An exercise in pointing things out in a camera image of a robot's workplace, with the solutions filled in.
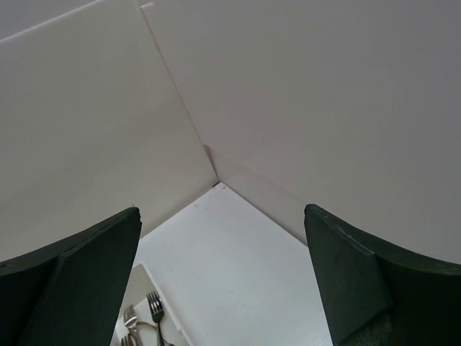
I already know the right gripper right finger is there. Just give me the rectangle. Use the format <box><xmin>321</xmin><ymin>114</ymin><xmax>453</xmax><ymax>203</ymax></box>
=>
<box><xmin>304</xmin><ymin>204</ymin><xmax>460</xmax><ymax>345</ymax></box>

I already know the silver fork black handle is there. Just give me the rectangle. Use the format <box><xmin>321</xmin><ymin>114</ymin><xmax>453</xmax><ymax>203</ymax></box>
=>
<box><xmin>146</xmin><ymin>291</ymin><xmax>166</xmax><ymax>346</ymax></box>

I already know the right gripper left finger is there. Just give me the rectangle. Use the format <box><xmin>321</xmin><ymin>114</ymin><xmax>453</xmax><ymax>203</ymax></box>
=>
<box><xmin>1</xmin><ymin>207</ymin><xmax>141</xmax><ymax>345</ymax></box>

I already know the copper fork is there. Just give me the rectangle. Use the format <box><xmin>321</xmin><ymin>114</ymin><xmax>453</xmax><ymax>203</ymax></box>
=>
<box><xmin>120</xmin><ymin>334</ymin><xmax>133</xmax><ymax>346</ymax></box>

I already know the white right container bin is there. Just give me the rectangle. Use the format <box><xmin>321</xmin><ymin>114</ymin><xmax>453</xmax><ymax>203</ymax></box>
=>
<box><xmin>110</xmin><ymin>262</ymin><xmax>192</xmax><ymax>345</ymax></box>

